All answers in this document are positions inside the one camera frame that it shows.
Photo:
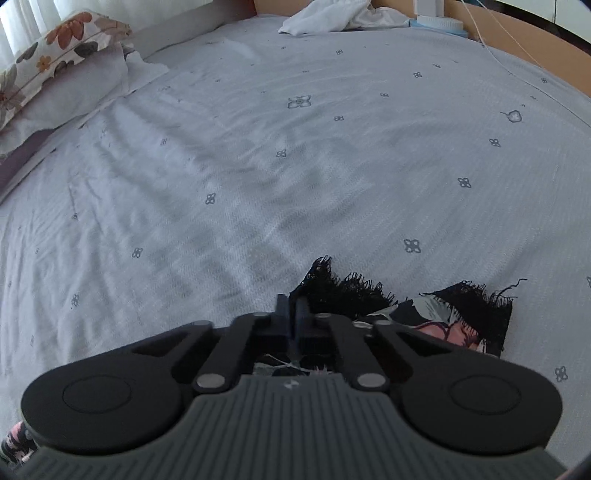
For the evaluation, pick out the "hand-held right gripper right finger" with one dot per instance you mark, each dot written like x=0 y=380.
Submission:
x=302 y=325

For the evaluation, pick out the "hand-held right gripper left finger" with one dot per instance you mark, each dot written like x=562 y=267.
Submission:
x=282 y=323

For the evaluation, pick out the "black floral pants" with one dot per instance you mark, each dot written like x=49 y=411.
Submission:
x=461 y=314

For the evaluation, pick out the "bed with pale patterned sheet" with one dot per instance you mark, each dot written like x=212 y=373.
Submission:
x=277 y=161

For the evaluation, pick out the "crumpled white cloth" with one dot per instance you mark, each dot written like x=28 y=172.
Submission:
x=332 y=16

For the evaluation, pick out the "white pillow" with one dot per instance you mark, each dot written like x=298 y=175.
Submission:
x=78 y=87

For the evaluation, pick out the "white and blue device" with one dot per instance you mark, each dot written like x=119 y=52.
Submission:
x=438 y=21

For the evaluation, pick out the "floral pillow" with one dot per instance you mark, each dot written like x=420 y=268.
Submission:
x=60 y=41

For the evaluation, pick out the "white sheer curtain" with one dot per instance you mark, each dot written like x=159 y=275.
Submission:
x=32 y=18

